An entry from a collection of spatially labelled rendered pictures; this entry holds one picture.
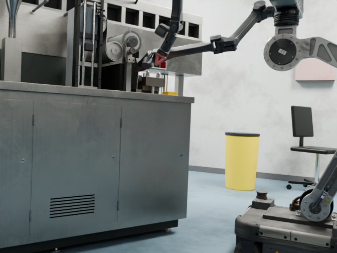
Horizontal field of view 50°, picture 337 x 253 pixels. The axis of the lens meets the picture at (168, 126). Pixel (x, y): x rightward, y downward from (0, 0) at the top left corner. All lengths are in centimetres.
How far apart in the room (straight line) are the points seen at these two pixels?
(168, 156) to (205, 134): 297
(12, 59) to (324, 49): 168
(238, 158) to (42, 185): 252
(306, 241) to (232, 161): 227
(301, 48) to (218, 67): 328
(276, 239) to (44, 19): 194
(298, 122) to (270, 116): 71
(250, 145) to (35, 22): 251
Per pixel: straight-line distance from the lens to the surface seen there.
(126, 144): 214
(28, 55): 257
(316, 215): 204
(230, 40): 223
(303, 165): 500
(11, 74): 225
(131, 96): 212
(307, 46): 206
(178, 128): 234
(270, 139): 503
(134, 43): 248
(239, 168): 406
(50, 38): 262
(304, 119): 450
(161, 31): 218
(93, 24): 225
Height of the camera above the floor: 76
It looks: 1 degrees down
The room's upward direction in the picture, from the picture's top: 2 degrees clockwise
